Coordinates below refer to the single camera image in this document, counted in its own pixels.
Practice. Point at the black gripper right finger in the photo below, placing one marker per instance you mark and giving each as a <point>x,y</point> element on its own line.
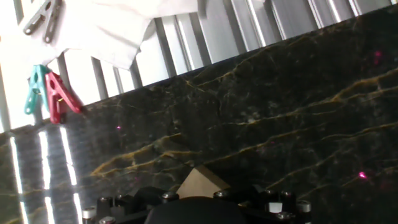
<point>264,196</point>

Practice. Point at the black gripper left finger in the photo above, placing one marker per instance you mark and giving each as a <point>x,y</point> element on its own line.
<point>136,200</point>

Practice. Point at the small wooden block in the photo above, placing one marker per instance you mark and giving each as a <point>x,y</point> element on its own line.
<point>199,183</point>

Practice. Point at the black marble pattern mat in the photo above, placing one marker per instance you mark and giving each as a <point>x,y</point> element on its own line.
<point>248,124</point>

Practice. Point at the red clothespin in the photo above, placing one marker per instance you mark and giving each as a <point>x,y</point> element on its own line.
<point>56,96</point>

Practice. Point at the teal clothespin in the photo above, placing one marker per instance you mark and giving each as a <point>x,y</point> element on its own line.
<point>37,84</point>

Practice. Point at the white tissue paper sheets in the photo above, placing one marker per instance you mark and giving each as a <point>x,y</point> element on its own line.
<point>109,34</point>

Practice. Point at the grey clothespin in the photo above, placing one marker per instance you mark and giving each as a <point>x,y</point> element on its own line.
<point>46,15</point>

